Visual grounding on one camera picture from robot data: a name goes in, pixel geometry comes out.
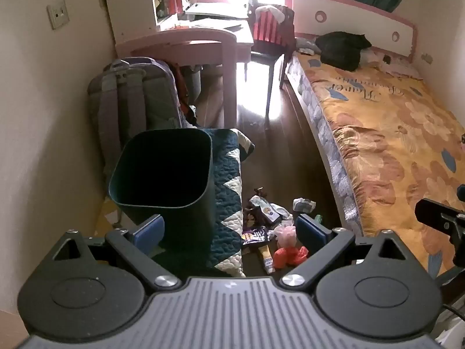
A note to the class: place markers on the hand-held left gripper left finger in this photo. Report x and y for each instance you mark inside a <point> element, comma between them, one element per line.
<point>149,231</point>

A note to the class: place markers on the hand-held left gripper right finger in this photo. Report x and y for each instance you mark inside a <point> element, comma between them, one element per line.
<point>310,232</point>

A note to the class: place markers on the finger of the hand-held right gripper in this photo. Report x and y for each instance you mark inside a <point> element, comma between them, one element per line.
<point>432,214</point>

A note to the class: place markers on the pink mesh bath sponge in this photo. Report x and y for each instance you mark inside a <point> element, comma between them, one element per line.
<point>285,235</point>

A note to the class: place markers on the white packet with grey label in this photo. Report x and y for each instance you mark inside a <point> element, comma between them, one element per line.
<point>303,205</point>

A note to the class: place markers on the white yellow stick sachet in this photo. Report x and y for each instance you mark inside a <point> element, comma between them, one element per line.
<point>267,258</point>

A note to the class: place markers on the dark green trash bin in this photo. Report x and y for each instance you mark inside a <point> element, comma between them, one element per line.
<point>160,167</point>

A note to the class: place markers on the small green item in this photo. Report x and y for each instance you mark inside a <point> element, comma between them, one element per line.
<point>318,219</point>

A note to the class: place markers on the orange red plastic wrapper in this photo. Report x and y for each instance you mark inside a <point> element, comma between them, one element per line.
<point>287,256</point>

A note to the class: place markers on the white packet with purple label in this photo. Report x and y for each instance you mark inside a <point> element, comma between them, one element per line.
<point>265,211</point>

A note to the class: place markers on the purple snack wrapper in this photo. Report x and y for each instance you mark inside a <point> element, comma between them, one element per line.
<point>256,234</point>

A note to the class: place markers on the brown wrapper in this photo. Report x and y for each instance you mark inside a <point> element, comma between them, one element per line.
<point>259,192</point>

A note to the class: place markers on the teal patchwork quilt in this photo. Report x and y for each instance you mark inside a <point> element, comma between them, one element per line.
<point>225,203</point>

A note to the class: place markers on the orange floral bedsheet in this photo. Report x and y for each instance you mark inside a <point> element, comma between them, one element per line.
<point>381,145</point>

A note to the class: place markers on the grey backpack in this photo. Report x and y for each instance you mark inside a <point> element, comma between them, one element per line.
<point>138,94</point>

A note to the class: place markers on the pink pillow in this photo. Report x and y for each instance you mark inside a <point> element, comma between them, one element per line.
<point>396,66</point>

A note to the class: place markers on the dark chair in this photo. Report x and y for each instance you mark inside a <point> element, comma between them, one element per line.
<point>270,56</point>

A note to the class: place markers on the black cloth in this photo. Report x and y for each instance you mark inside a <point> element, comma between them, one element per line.
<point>341,49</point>

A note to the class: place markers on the pink chair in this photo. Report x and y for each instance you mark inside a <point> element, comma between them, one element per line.
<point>203,41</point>

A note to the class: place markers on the pink and white bed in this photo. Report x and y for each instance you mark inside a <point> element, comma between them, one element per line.
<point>363,18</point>

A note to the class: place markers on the red striped garment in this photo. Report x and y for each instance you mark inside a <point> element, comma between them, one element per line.
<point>270,25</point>

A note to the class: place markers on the white bookshelf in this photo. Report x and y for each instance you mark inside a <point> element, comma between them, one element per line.
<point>130,3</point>

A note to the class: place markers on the wall switch plate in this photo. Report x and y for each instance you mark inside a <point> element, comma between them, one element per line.
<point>58,14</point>

